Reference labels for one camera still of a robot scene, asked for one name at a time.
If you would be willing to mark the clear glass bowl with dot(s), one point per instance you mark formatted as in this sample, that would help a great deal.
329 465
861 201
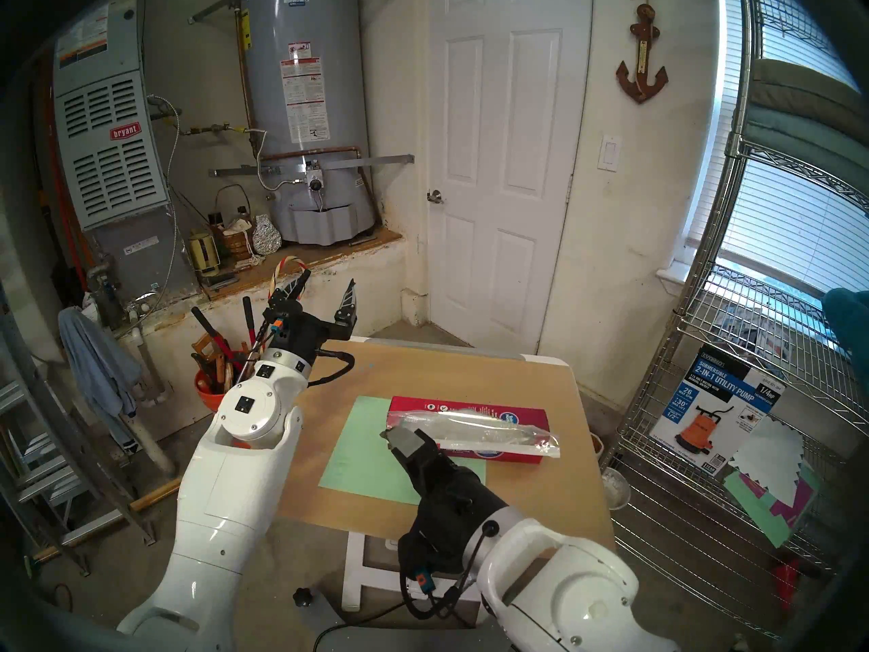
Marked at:
614 489

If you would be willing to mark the wooden ledge board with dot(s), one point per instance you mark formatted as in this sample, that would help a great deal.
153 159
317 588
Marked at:
312 253

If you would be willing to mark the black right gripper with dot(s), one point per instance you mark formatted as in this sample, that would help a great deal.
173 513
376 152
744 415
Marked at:
451 521

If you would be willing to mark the teal cloth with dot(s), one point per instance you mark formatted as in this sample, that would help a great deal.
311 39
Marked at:
848 321

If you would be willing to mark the white window sill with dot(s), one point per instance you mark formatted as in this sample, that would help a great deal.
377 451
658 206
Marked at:
675 278

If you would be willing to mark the red cardboard box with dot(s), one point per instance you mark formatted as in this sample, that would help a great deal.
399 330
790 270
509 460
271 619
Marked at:
475 405

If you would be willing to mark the brown anchor wall thermometer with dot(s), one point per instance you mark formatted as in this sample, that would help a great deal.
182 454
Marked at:
639 92

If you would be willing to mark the green paper mat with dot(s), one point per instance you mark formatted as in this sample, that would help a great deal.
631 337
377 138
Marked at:
353 454

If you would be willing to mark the long wooden pole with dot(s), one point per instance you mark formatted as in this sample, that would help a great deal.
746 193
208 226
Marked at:
156 494

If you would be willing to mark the blue hanging towel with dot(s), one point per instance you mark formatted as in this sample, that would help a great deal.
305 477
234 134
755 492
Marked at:
95 369

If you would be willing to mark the orange plastic bucket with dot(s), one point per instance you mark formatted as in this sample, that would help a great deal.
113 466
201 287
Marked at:
210 399

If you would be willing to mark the grey water heater tank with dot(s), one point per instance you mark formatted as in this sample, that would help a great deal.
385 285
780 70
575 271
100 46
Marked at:
333 80

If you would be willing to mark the grey bryant furnace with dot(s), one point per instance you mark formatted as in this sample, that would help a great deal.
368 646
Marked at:
112 182

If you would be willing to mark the utility pump retail box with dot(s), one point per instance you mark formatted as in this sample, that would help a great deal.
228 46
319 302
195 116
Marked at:
719 399

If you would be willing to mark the window with white blinds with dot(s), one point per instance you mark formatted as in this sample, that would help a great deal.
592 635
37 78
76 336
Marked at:
781 216

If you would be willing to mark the white scalloped paper sheet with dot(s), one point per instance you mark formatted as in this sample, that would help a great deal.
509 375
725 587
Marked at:
770 454

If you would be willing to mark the green paper sheet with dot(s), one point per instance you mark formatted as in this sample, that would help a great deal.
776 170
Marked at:
764 521

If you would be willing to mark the pink paper sheet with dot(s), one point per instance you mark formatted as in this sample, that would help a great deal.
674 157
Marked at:
798 504

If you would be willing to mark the silver door knob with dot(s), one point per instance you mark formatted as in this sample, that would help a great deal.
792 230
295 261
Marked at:
434 196

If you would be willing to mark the olive grey cushion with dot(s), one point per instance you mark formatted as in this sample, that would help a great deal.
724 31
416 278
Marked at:
808 87

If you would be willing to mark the white table stand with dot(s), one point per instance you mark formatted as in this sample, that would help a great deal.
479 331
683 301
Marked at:
366 576

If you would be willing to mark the white light switch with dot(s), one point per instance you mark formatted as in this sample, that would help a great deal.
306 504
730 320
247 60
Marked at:
609 153

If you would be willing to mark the yellow gas line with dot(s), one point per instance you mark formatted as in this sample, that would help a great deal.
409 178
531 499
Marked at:
217 128

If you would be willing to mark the black base knob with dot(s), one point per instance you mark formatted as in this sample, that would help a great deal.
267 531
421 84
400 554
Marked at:
303 596

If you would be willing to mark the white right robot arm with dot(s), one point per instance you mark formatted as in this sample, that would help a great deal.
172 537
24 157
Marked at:
563 589

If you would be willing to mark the foil wrapped lump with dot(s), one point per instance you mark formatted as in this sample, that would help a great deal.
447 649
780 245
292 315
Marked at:
266 236

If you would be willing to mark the small red object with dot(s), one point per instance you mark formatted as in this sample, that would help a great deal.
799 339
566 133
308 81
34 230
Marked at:
785 574

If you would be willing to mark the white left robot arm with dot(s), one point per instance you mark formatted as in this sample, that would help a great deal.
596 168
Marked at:
237 481

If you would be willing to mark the aluminium step ladder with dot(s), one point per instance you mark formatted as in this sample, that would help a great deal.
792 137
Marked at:
115 515

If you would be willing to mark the yellow tin canister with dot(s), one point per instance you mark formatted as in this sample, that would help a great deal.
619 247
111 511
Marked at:
203 253

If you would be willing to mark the white panel door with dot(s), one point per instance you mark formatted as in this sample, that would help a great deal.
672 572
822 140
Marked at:
502 182

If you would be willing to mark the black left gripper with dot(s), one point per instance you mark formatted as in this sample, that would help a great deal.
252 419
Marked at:
302 335

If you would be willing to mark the white pvc pipe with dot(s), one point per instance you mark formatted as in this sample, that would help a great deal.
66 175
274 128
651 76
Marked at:
149 440

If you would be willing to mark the teal grey cushion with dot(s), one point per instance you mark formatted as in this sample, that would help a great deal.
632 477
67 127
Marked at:
794 145

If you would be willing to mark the clear ziplock bag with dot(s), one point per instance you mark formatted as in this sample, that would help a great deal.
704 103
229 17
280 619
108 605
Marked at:
502 437

